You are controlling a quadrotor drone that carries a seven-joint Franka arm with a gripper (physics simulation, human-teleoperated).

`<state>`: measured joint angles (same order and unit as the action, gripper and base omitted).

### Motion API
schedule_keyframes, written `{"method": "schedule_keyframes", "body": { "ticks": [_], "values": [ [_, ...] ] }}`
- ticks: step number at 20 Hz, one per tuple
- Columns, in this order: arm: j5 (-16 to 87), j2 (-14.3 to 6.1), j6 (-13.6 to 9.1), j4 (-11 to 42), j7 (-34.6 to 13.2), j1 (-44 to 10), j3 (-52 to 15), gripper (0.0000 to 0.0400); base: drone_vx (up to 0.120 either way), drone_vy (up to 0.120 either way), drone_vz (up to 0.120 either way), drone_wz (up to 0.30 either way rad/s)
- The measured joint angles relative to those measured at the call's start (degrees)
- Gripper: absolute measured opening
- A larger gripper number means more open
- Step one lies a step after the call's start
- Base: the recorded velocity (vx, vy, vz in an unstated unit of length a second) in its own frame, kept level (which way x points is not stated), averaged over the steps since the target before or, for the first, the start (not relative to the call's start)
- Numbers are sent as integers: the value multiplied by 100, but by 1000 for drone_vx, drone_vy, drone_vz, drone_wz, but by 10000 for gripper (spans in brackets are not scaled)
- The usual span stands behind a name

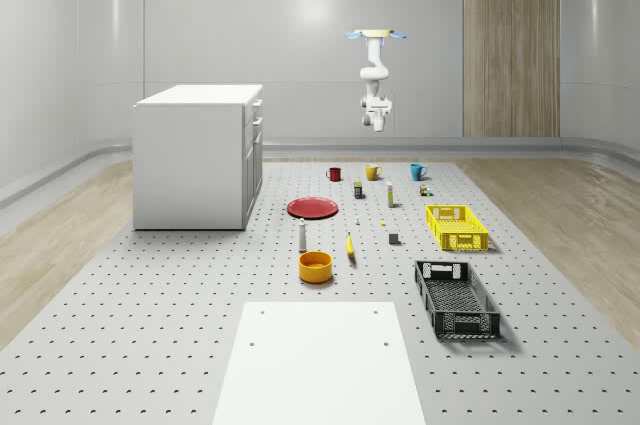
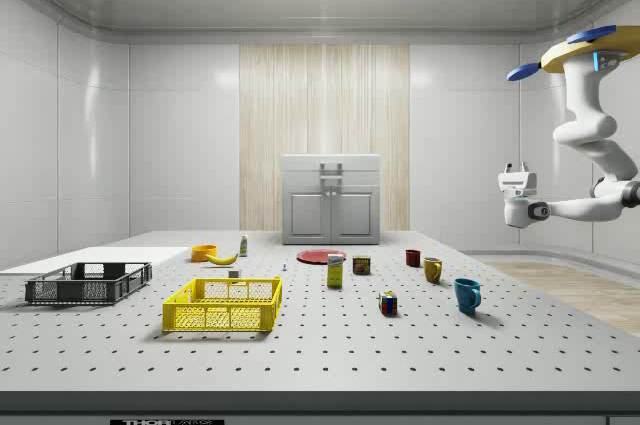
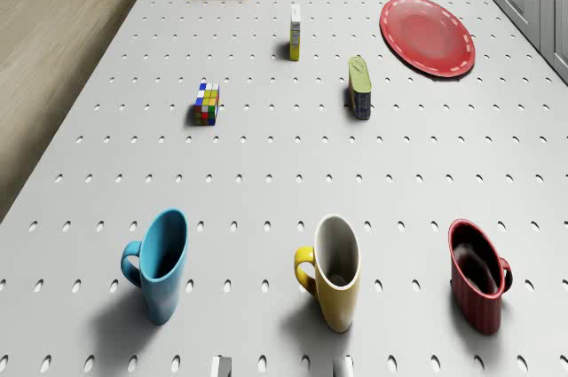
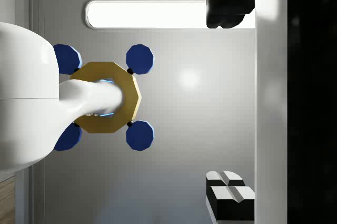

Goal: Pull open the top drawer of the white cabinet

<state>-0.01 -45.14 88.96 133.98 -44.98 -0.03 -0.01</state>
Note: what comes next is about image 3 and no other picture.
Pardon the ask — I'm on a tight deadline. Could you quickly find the puzzle cube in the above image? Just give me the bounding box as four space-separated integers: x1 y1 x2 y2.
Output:
193 82 221 127

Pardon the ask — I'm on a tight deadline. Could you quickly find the flat-sided can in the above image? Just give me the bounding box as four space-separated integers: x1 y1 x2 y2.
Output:
346 55 374 122

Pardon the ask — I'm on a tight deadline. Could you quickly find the yellow and white carton box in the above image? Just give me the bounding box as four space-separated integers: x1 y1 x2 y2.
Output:
289 3 303 62

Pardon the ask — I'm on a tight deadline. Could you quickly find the yellow mug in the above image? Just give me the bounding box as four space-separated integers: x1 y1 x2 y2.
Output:
293 214 362 334

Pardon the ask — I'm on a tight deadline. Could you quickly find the blue mug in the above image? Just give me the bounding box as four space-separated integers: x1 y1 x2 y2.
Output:
120 208 190 326

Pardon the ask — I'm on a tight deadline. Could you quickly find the red plate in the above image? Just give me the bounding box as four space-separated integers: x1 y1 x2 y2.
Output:
379 0 477 79

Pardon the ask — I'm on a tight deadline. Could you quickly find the red mug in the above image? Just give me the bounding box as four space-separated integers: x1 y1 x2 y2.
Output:
446 217 515 336

